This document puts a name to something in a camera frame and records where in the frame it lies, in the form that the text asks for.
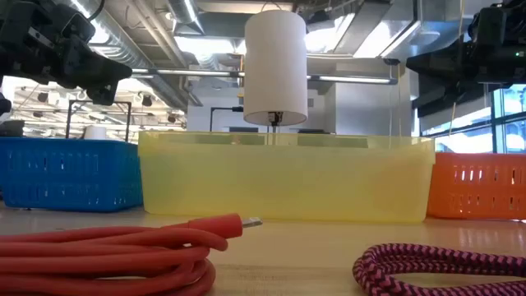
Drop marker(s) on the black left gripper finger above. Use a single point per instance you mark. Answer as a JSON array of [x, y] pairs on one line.
[[102, 94], [102, 70]]

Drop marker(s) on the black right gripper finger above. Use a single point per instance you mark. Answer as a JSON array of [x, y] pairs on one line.
[[439, 63]]

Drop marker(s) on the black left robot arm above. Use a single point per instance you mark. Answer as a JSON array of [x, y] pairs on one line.
[[4, 104]]

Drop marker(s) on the black metal rack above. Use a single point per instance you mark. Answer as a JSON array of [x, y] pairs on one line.
[[98, 103]]

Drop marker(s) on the white paper roll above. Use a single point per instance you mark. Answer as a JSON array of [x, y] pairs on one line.
[[95, 132]]

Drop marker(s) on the blue plastic basket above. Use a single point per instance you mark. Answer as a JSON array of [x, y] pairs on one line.
[[70, 172]]

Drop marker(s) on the long ceiling light tube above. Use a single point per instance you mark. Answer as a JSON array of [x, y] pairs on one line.
[[349, 79]]

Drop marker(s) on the orange plastic basket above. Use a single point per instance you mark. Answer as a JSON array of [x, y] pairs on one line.
[[476, 189]]

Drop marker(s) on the yellow translucent plastic bin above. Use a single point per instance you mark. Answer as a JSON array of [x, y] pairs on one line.
[[287, 181]]

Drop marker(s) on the silver ventilation duct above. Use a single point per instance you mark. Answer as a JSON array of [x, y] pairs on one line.
[[139, 45]]

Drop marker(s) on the black ceiling camera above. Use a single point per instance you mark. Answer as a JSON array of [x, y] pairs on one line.
[[391, 61]]

